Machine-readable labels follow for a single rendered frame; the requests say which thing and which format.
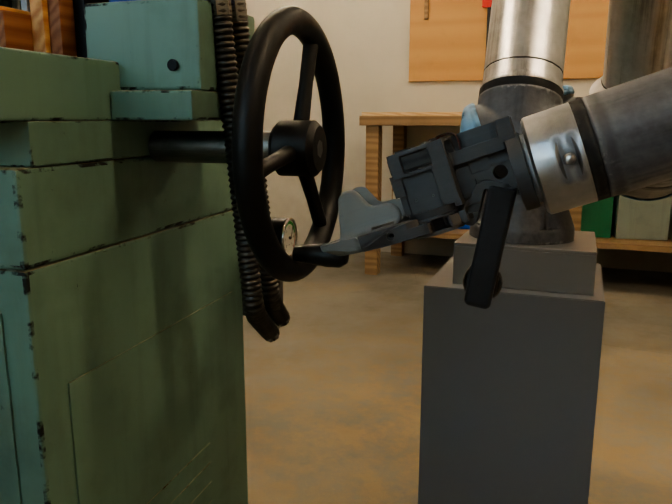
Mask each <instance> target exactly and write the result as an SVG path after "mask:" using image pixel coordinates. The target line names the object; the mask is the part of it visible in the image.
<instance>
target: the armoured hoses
mask: <svg viewBox="0 0 672 504"><path fill-rule="evenodd" d="M206 1H209V2H211V5H212V13H213V21H214V23H213V26H214V34H215V36H214V40H215V47H216V49H215V53H216V60H217V62H216V66H217V73H218V75H217V78H218V80H219V81H218V85H219V88H218V91H219V92H220V94H219V98H220V99H221V100H220V101H219V103H220V104H221V107H220V109H221V111H222V112H221V116H222V117H223V118H222V120H221V121H222V122H223V123H224V124H223V125H222V128H223V129H224V131H223V134H224V135H225V136H224V138H223V139H224V140H225V141H226V142H225V144H224V146H225V147H226V149H225V152H226V153H227V155H226V156H225V157H226V158H227V159H228V160H227V162H226V163H227V165H229V166H228V167H227V170H228V171H229V172H228V174H227V175H228V176H229V177H230V178H229V179H228V181H229V182H230V185H229V187H230V188H231V190H230V193H231V194H232V195H231V197H230V198H231V200H232V202H231V205H232V206H233V207H232V211H233V212H234V213H233V214H232V215H233V217H234V219H233V222H234V223H235V224H234V228H235V229H236V230H235V231H234V232H235V234H236V236H235V239H236V240H237V241H236V245H237V248H236V249H237V251H238V253H237V256H238V257H239V258H238V262H239V264H238V266H239V268H240V269H239V272H240V273H241V274H240V278H241V281H240V283H241V284H242V285H241V289H242V292H241V293H242V295H243V297H242V299H243V305H244V312H245V316H246V319H247V321H248V322H249V323H250V324H251V325H252V327H253V328H254V329H255V330H256V331H257V332H258V333H259V334H260V336H261V337H262V338H264V339H265V340H266V341H269V342H270V343H271V342H273V341H276V340H277V339H278V338H279V334H280V332H279V328H278V326H280V327H283V326H286V325H287V324H288V323H289V321H290V314H289V312H288V311H287V309H286V307H285V305H284V303H283V301H282V300H281V296H280V295H281V294H280V292H279V291H280V289H279V284H278V283H277V282H278V281H279V280H278V279H276V278H274V277H272V276H271V275H270V274H269V273H267V272H266V271H265V270H264V269H263V268H262V267H261V265H260V264H259V263H258V261H257V259H256V258H255V256H254V254H253V252H252V250H251V248H250V246H249V244H248V242H247V239H246V237H245V234H244V231H243V228H242V224H241V220H240V217H239V212H238V208H237V202H236V197H235V190H234V182H233V171H232V149H231V142H232V117H233V106H234V98H235V92H236V86H237V80H238V76H239V71H240V68H241V64H242V60H243V57H244V54H245V51H246V49H247V46H248V44H249V42H250V39H249V37H250V34H249V33H248V31H249V27H247V26H248V24H249V22H248V16H247V9H246V5H247V4H246V1H245V0H206Z"/></svg>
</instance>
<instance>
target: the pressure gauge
mask: <svg viewBox="0 0 672 504"><path fill-rule="evenodd" d="M271 220H272V224H273V227H274V230H275V233H276V236H277V238H278V240H279V243H280V245H281V246H282V248H283V249H284V251H285V252H286V253H287V254H288V255H289V256H292V252H293V248H294V246H295V245H297V237H298V233H297V225H296V222H295V220H294V219H293V218H278V217H274V218H272V219H271ZM293 223H294V224H293ZM292 227H293V231H292ZM291 233H292V239H289V236H291Z"/></svg>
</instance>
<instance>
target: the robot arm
mask: <svg viewBox="0 0 672 504"><path fill-rule="evenodd" d="M570 2H571V0H492V6H491V15H490V23H489V32H488V40H487V48H486V57H485V65H484V74H483V82H482V84H481V86H480V88H479V97H478V104H477V105H475V104H474V103H471V104H469V105H467V106H466V107H465V108H464V109H463V112H462V120H461V126H460V133H458V134H455V133H452V132H447V133H443V134H440V135H438V136H436V137H435V138H432V139H429V140H428V142H423V143H420V146H417V147H414V148H406V149H403V150H400V151H398V152H395V154H394V155H391V156H388V157H386V159H387V164H388V167H389V170H390V174H391V176H392V177H391V178H389V179H390V182H391V185H392V188H393V191H394V194H395V197H396V199H392V200H388V201H384V202H382V201H379V200H377V199H376V198H375V197H374V196H373V195H372V194H371V193H370V191H369V190H368V189H367V188H365V187H356V188H354V189H352V190H348V191H345V192H343V193H342V194H341V195H340V196H339V199H338V211H339V224H340V239H337V240H334V241H331V242H329V243H326V244H323V245H321V246H320V248H321V251H322V252H324V253H328V254H332V255H337V256H345V255H351V254H356V253H360V252H366V251H370V250H374V249H378V248H382V247H386V246H390V245H394V244H397V243H401V242H404V241H407V240H411V239H414V238H417V239H418V240H419V239H425V238H429V237H433V236H436V235H439V234H443V233H446V232H449V231H452V230H455V229H458V228H460V227H462V226H464V225H465V224H466V225H468V226H470V232H469V234H470V236H472V237H474V238H477V242H476V247H475V252H474V256H473V261H472V265H470V267H469V268H468V269H467V270H466V272H465V274H464V276H463V287H464V291H466V293H465V297H464V302H465V303H466V304H467V305H469V306H473V307H477V308H481V309H488V308H489V307H490V305H491V302H492V298H495V297H496V296H497V295H498V294H499V292H500V291H501V288H502V284H503V280H502V276H501V272H499V269H500V264H501V260H502V256H503V251H504V247H505V243H508V244H523V245H554V244H564V243H569V242H572V241H574V234H575V227H574V224H573V221H572V217H571V214H570V211H569V209H572V208H576V207H579V206H583V205H586V204H590V203H593V202H596V201H600V200H603V199H607V198H610V197H614V196H617V195H622V196H624V197H627V198H629V199H633V200H637V201H656V200H661V199H664V198H667V197H670V196H672V0H609V10H608V22H607V34H606V46H605V58H604V70H603V76H602V77H600V78H599V79H598V80H596V81H595V82H594V83H593V84H592V86H591V88H590V91H589V95H588V96H585V97H574V95H573V94H574V93H575V90H574V88H573V87H572V86H569V85H564V86H562V85H563V74H564V64H565V54H566V43H567V33H568V23H569V12H570ZM449 134H451V135H452V136H447V137H445V138H440V137H443V136H446V135H449ZM439 138H440V139H439ZM430 164H432V165H430ZM427 165H430V166H427ZM424 166H427V167H424ZM421 167H424V168H421ZM418 168H421V169H418ZM398 198H400V199H398ZM402 217H403V218H402Z"/></svg>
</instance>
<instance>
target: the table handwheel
mask: <svg viewBox="0 0 672 504"><path fill-rule="evenodd" d="M290 35H294V36H295V37H297V38H298V40H299V41H300V42H301V43H302V45H303V49H302V59H301V69H300V78H299V86H298V92H297V99H296V105H295V112H294V118H293V120H280V121H278V122H277V123H276V125H275V126H274V127H273V128H272V130H271V131H263V125H264V113H265V104H266V97H267V91H268V86H269V81H270V77H271V73H272V69H273V66H274V63H275V60H276V57H277V55H278V52H279V50H280V48H281V46H282V44H283V43H284V41H285V40H286V39H287V38H288V37H289V36H290ZM314 75H315V79H316V83H317V87H318V93H319V98H320V105H321V114H322V126H321V125H320V124H319V123H318V122H317V121H315V120H310V112H311V101H312V90H313V81H314ZM322 127H323V128H322ZM224 136H225V135H224V134H223V131H154V132H153V133H152V134H151V136H150V138H149V143H148V148H149V153H150V156H151V157H152V159H153V160H154V161H156V162H178V163H222V164H227V163H226V162H227V160H228V159H227V158H226V157H225V156H226V155H227V153H226V152H225V149H226V147H225V146H224V144H225V142H226V141H225V140H224V139H223V138H224ZM231 149H232V171H233V182H234V190H235V197H236V202H237V208H238V212H239V217H240V220H241V224H242V228H243V231H244V234H245V237H246V239H247V242H248V244H249V246H250V248H251V250H252V252H253V254H254V256H255V258H256V259H257V261H258V263H259V264H260V265H261V267H262V268H263V269H264V270H265V271H266V272H267V273H269V274H270V275H271V276H272V277H274V278H276V279H278V280H281V281H285V282H294V281H298V280H301V279H303V278H305V277H306V276H308V275H309V274H310V273H311V272H312V271H313V270H314V269H315V268H316V267H317V265H312V264H307V263H303V262H298V261H294V260H293V257H292V256H289V255H288V254H287V253H286V252H285V251H284V249H283V248H282V246H281V245H280V243H279V240H278V238H277V236H276V233H275V230H274V227H273V224H272V220H271V217H270V212H269V208H268V203H267V197H266V190H265V181H264V178H265V177H266V176H268V175H269V174H271V173H272V172H274V171H276V173H277V174H278V175H280V176H298V177H299V180H300V183H301V186H302V189H303V192H304V194H305V197H306V200H307V204H308V208H309V211H310V215H311V218H312V225H311V228H310V231H309V233H308V236H307V238H306V240H305V242H304V244H303V245H307V244H324V243H329V242H330V240H331V237H332V234H333V231H334V228H335V224H336V220H337V215H338V199H339V196H340V195H341V193H342V185H343V174H344V158H345V127H344V111H343V101H342V93H341V86H340V81H339V75H338V71H337V66H336V63H335V59H334V55H333V52H332V49H331V47H330V44H329V42H328V39H327V37H326V35H325V33H324V31H323V29H322V28H321V26H320V25H319V23H318V22H317V21H316V19H315V18H314V17H313V16H312V15H311V14H309V13H308V12H307V11H305V10H303V9H301V8H299V7H295V6H284V7H281V8H278V9H276V10H274V11H272V12H271V13H270V14H268V15H267V16H266V17H265V18H264V19H263V20H262V21H261V23H260V24H259V26H258V27H257V29H256V30H255V32H254V34H253V36H252V38H251V40H250V42H249V44H248V46H247V49H246V51H245V54H244V57H243V60H242V64H241V68H240V71H239V76H238V80H237V86H236V92H235V98H234V106H233V117H232V142H231ZM321 170H322V176H321V185H320V192H319V194H318V190H317V186H316V182H315V178H314V177H315V176H317V175H318V174H319V173H320V172H321Z"/></svg>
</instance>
